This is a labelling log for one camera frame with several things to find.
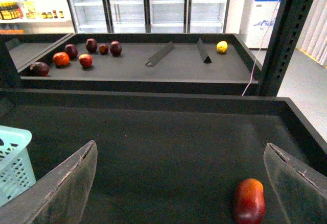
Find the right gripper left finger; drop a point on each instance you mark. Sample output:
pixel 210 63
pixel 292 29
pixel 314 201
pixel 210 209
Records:
pixel 60 196

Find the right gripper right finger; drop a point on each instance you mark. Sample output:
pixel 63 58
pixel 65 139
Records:
pixel 300 190

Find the light blue plastic basket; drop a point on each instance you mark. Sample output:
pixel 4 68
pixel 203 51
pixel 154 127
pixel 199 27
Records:
pixel 17 173

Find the red yellow apple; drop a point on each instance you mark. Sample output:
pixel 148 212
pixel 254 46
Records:
pixel 85 60

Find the dark red apple left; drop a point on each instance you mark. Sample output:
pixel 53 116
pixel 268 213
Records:
pixel 71 51

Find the dark red apple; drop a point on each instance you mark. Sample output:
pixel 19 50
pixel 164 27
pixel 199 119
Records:
pixel 91 45
pixel 71 51
pixel 115 48

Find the dark red apple middle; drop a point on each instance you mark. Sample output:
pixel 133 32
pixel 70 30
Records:
pixel 91 45

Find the dark red apple right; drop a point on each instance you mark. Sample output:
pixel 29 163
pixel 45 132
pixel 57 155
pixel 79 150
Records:
pixel 115 48

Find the lower black display tray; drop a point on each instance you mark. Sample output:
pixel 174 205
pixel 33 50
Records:
pixel 164 158

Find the black display tray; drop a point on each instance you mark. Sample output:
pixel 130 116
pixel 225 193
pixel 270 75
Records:
pixel 164 158
pixel 160 63

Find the dark eggplant fruit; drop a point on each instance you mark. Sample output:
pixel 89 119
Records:
pixel 39 69

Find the orange red tomato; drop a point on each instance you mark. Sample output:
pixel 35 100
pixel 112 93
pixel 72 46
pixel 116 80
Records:
pixel 61 59

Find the small dark red fruit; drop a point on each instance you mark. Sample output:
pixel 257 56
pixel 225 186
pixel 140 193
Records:
pixel 103 49

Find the black triangular shelf divider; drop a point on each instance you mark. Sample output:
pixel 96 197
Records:
pixel 203 52

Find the yellow lemon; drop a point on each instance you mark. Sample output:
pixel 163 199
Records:
pixel 222 47

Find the upper black display tray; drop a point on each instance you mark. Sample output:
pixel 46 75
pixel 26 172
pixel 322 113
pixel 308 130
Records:
pixel 160 63

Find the flat black shelf divider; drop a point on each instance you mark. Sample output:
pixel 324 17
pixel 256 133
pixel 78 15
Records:
pixel 160 54

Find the white blue chest freezer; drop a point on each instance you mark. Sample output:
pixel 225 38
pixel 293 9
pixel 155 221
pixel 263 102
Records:
pixel 257 22

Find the white shelf with bottles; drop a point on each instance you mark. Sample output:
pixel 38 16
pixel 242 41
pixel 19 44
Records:
pixel 36 17

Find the glass door refrigerator row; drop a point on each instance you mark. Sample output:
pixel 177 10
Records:
pixel 149 16

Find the black perforated shelf post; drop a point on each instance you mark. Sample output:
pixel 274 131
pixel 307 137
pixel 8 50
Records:
pixel 290 20

